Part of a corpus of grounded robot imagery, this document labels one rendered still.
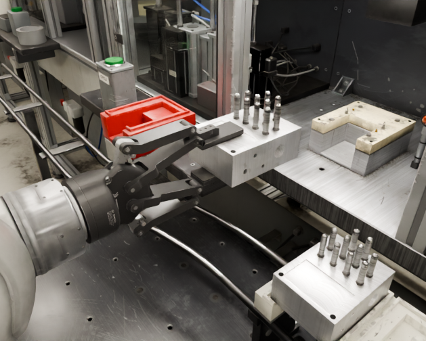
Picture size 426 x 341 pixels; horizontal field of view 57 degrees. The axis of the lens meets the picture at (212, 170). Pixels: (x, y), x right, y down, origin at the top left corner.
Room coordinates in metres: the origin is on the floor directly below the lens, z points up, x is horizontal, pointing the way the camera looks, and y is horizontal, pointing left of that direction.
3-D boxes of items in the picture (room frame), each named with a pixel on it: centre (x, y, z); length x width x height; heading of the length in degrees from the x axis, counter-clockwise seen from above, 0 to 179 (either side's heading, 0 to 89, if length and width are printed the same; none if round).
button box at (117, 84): (0.88, 0.22, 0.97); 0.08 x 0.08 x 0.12; 39
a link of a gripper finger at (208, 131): (0.44, 0.02, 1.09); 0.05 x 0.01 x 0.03; 128
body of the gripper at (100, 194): (0.36, 0.12, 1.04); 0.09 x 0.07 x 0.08; 128
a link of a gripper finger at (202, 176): (0.46, -0.01, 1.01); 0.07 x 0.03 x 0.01; 128
